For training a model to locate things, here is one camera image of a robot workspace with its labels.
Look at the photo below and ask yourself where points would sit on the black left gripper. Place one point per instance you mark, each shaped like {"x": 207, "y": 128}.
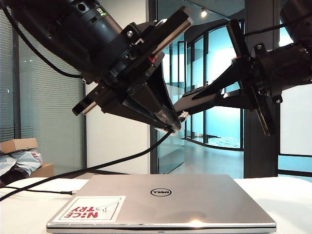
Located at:
{"x": 136, "y": 58}

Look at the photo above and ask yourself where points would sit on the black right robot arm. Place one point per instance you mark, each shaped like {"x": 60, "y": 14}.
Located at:
{"x": 297, "y": 63}

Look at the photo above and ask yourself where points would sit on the white red print sticker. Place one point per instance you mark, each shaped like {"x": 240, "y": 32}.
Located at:
{"x": 97, "y": 209}

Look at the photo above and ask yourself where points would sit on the ceiling spotlight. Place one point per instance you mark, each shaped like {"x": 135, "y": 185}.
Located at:
{"x": 204, "y": 12}

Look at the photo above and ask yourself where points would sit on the black bag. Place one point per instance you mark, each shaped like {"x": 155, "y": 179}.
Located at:
{"x": 12, "y": 176}

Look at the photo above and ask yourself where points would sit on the narrow grey window blinds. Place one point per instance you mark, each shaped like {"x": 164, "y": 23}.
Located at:
{"x": 6, "y": 85}

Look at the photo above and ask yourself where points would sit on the wide grey window blinds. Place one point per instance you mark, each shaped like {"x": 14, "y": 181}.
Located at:
{"x": 48, "y": 122}

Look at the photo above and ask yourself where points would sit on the glass door leaf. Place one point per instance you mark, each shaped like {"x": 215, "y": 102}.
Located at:
{"x": 168, "y": 151}

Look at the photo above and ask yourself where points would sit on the closed brown cardboard box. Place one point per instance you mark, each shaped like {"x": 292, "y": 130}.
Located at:
{"x": 45, "y": 170}

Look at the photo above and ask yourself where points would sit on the silver Dell laptop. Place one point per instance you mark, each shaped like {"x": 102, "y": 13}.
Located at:
{"x": 170, "y": 207}

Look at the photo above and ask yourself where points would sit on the white frosted panel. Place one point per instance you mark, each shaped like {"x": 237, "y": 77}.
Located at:
{"x": 296, "y": 122}

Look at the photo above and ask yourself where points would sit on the curved glass partition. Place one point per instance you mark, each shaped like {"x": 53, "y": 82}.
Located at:
{"x": 224, "y": 129}

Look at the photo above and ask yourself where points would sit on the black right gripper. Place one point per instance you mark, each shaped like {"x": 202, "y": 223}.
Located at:
{"x": 264, "y": 73}

